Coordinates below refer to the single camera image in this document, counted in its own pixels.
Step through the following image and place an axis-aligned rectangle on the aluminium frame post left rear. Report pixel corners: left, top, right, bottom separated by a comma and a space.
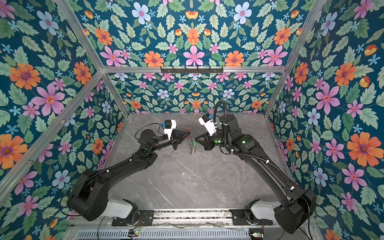
56, 1, 129, 118

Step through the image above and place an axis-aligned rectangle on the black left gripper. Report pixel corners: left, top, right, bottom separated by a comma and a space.
149, 129, 190, 153

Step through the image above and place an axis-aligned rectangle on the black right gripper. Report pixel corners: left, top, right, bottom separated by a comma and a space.
194, 130, 232, 152

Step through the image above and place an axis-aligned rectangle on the aluminium frame horizontal rear bar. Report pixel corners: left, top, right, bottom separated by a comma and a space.
102, 66, 287, 74

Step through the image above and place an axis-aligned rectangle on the black hook rail on frame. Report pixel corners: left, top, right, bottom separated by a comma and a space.
160, 67, 224, 74

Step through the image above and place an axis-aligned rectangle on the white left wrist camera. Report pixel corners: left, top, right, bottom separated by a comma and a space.
163, 120, 177, 140

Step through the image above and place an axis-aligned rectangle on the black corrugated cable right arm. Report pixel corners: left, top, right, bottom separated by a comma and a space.
212, 100, 283, 172

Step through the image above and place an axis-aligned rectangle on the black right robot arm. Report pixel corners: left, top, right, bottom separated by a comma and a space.
195, 114, 317, 234

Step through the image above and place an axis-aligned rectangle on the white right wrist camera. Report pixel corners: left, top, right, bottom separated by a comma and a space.
199, 113, 217, 136

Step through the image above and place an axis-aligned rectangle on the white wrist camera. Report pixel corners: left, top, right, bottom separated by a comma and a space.
163, 120, 177, 140
199, 113, 217, 136

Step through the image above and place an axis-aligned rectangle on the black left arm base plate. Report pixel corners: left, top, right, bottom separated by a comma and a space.
112, 210, 155, 227

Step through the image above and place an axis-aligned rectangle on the aluminium frame post right rear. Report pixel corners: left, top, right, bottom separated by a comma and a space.
264, 0, 327, 119

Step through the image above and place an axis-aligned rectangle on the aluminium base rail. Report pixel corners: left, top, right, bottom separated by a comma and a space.
66, 208, 282, 239

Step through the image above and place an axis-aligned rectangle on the aluminium frame post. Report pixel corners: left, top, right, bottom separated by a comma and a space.
264, 0, 327, 119
56, 1, 129, 118

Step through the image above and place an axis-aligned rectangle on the aluminium frame bar left side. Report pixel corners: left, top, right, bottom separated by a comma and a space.
1, 71, 104, 205

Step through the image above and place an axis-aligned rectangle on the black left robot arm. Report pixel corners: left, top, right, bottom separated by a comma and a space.
67, 129, 191, 226

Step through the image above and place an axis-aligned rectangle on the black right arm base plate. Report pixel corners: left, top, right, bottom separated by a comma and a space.
230, 209, 274, 226

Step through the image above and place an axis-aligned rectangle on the white vented cable duct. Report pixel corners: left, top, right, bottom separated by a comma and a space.
76, 229, 251, 240

